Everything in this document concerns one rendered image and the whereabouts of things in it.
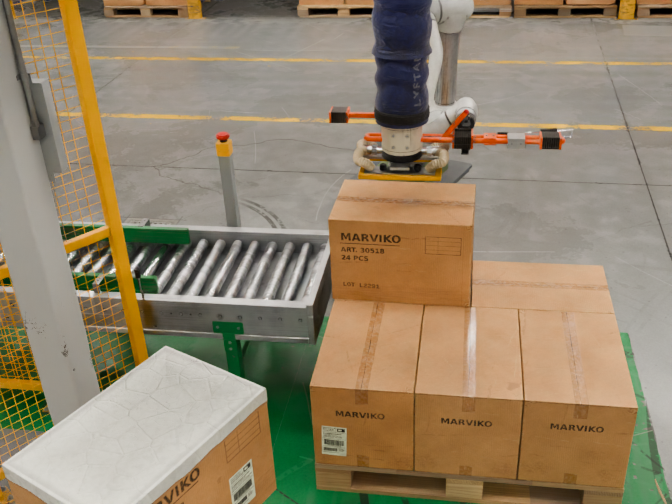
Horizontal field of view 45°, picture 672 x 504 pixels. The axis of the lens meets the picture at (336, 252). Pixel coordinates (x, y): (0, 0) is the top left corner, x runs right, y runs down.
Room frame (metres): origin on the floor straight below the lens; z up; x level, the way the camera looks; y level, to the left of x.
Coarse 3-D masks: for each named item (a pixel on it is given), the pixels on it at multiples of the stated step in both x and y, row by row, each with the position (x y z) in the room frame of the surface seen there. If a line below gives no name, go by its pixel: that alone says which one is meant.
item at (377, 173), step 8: (360, 168) 3.09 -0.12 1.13; (376, 168) 3.07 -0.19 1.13; (384, 168) 3.04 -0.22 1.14; (416, 168) 3.02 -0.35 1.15; (424, 168) 3.05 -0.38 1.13; (440, 168) 3.05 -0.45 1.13; (360, 176) 3.02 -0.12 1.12; (368, 176) 3.02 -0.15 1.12; (376, 176) 3.01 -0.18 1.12; (384, 176) 3.00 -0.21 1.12; (392, 176) 3.00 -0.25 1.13; (400, 176) 2.99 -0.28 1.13; (408, 176) 2.99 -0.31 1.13; (416, 176) 2.98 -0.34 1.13; (424, 176) 2.98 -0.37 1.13; (432, 176) 2.98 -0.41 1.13; (440, 176) 2.97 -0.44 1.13
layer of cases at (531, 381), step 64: (384, 320) 2.81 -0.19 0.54; (448, 320) 2.79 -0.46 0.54; (512, 320) 2.77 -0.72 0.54; (576, 320) 2.74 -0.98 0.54; (320, 384) 2.41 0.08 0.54; (384, 384) 2.39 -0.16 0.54; (448, 384) 2.37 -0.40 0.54; (512, 384) 2.35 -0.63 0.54; (576, 384) 2.33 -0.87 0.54; (320, 448) 2.40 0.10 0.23; (384, 448) 2.36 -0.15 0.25; (448, 448) 2.31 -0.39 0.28; (512, 448) 2.27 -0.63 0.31; (576, 448) 2.22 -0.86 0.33
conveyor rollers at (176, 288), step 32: (0, 256) 3.54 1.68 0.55; (96, 256) 3.55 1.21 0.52; (128, 256) 3.50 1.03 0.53; (160, 256) 3.46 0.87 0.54; (192, 256) 3.44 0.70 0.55; (288, 256) 3.41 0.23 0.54; (320, 256) 3.37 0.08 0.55; (160, 288) 3.18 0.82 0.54; (192, 288) 3.14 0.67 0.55; (256, 288) 3.13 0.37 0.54; (288, 288) 3.10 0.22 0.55
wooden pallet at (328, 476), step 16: (320, 464) 2.40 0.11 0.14; (320, 480) 2.40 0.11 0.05; (336, 480) 2.39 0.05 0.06; (352, 480) 2.42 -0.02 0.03; (368, 480) 2.42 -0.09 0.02; (384, 480) 2.41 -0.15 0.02; (400, 480) 2.41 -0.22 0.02; (416, 480) 2.40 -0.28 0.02; (432, 480) 2.40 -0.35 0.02; (448, 480) 2.31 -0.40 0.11; (464, 480) 2.30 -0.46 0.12; (480, 480) 2.28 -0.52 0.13; (496, 480) 2.27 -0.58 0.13; (512, 480) 2.26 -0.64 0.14; (400, 496) 2.34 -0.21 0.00; (416, 496) 2.33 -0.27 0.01; (432, 496) 2.32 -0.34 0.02; (448, 496) 2.31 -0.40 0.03; (464, 496) 2.30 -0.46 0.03; (480, 496) 2.28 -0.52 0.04; (496, 496) 2.30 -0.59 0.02; (512, 496) 2.29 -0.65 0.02; (528, 496) 2.29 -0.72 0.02; (544, 496) 2.28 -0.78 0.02; (560, 496) 2.28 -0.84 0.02; (576, 496) 2.28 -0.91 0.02; (592, 496) 2.21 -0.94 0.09; (608, 496) 2.20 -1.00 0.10
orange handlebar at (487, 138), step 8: (352, 112) 3.44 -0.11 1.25; (360, 112) 3.43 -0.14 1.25; (368, 112) 3.43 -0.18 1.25; (368, 136) 3.14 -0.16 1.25; (376, 136) 3.13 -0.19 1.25; (440, 136) 3.12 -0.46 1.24; (448, 136) 3.11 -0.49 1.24; (480, 136) 3.09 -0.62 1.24; (488, 136) 3.06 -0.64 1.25; (496, 136) 3.08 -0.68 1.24; (504, 136) 3.08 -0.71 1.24; (528, 136) 3.06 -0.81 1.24; (536, 136) 3.05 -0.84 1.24; (488, 144) 3.04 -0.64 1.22
